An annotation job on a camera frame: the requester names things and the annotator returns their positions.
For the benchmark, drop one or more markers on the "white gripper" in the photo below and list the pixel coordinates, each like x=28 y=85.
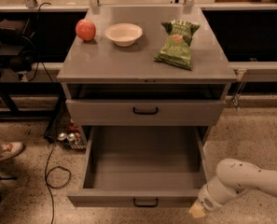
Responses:
x=207 y=200

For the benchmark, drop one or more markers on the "grey drawer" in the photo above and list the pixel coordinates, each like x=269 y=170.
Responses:
x=145 y=112
x=141 y=167

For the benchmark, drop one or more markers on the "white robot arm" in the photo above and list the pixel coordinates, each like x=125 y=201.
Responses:
x=232 y=180

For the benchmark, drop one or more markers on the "grey top drawer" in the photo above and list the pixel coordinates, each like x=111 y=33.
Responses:
x=145 y=112

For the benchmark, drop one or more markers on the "grey drawer cabinet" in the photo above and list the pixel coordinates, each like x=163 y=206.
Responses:
x=101 y=70

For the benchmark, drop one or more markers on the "green chip bag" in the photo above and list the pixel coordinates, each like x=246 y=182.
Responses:
x=176 y=49

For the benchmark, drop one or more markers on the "white bowl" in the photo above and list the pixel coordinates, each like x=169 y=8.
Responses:
x=123 y=34

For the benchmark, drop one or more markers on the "white sneaker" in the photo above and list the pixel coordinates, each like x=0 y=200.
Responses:
x=10 y=150

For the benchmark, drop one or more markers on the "red apple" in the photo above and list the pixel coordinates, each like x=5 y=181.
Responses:
x=85 y=30

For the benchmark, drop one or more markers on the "black equipment on stand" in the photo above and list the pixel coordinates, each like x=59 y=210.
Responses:
x=17 y=50

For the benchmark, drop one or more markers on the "wire basket with cans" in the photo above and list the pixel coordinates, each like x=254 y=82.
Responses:
x=63 y=131

